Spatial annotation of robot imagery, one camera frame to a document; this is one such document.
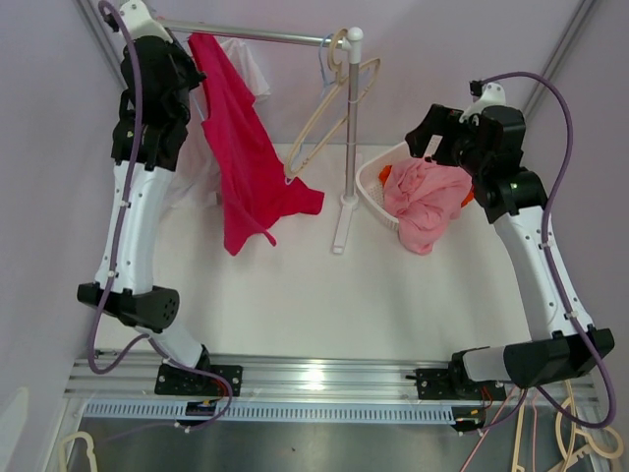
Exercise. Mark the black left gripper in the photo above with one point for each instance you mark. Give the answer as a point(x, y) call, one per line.
point(195, 77)

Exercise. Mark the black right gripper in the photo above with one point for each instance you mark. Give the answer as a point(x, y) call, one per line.
point(438, 123)

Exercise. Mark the pink t shirt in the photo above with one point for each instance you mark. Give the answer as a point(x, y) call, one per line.
point(424, 197)

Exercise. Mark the blue plastic hanger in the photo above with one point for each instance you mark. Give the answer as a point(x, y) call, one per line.
point(330, 72)

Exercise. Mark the magenta t shirt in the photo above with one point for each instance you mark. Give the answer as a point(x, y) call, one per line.
point(254, 191)

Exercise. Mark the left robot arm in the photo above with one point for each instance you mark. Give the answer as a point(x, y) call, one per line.
point(154, 113)

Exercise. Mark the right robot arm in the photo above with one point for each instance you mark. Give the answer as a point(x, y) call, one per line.
point(564, 340)

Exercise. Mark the white perforated plastic basket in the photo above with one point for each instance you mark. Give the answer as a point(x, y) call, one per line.
point(370, 187)

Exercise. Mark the white rack base foot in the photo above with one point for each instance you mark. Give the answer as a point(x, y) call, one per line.
point(347, 208)

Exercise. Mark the pale pink tank top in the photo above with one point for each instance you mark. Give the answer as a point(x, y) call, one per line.
point(197, 177)

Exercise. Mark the silver rack upright pole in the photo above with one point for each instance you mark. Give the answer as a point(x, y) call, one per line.
point(354, 38)

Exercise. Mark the beige hangers pile right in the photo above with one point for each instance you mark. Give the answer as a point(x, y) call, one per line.
point(574, 444)

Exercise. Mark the silver clothes rack rail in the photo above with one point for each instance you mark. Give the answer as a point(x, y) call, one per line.
point(253, 34)

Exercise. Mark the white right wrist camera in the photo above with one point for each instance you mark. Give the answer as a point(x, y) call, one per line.
point(484, 95)

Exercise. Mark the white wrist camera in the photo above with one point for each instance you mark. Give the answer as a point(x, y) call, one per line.
point(484, 95)
point(140, 22)

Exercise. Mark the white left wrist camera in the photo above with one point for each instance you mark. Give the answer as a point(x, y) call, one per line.
point(140, 22)

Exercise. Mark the aluminium mounting rail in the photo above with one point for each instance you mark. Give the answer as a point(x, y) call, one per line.
point(266, 378)

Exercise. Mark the white slotted cable duct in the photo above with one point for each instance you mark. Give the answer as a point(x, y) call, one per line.
point(255, 411)

